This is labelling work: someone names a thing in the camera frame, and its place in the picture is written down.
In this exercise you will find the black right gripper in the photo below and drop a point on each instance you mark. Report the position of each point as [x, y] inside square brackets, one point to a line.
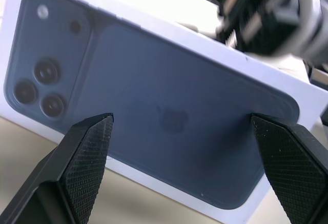
[253, 13]

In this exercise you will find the white box lid phone picture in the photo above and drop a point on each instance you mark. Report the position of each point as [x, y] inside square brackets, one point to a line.
[153, 80]

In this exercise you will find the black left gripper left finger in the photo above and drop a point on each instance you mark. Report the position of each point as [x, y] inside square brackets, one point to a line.
[77, 162]

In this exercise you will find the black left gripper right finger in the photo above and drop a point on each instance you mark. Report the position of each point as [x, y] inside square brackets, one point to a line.
[294, 167]

